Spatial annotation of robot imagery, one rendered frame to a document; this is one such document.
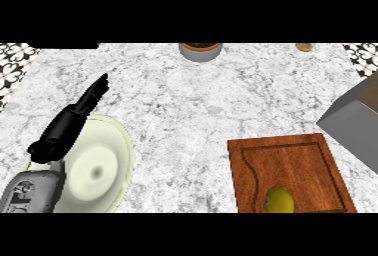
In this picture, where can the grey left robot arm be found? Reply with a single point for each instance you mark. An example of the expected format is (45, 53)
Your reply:
(30, 191)

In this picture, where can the yellow-green pear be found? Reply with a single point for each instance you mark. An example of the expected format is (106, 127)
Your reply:
(280, 200)

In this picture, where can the grey plant pot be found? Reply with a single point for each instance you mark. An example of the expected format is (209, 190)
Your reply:
(200, 51)

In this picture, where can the pale green round plate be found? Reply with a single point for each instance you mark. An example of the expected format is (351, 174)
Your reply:
(97, 166)

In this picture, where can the brown wooden cutting board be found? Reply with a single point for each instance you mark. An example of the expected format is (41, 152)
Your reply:
(296, 166)

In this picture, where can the small brown round object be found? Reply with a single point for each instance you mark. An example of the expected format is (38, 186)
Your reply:
(305, 47)

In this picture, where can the grey cardboard box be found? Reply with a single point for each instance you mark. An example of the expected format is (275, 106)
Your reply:
(352, 123)

